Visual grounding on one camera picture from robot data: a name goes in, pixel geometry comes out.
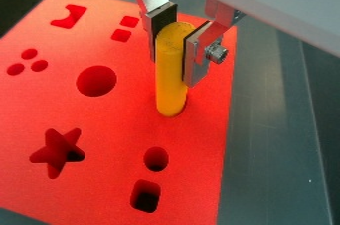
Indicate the red shape sorter block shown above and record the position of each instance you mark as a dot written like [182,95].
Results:
[89,156]

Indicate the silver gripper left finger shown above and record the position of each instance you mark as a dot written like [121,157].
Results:
[157,14]

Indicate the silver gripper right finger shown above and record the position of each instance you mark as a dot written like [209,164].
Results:
[202,48]

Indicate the yellow oval peg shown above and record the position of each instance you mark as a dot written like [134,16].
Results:
[170,89]

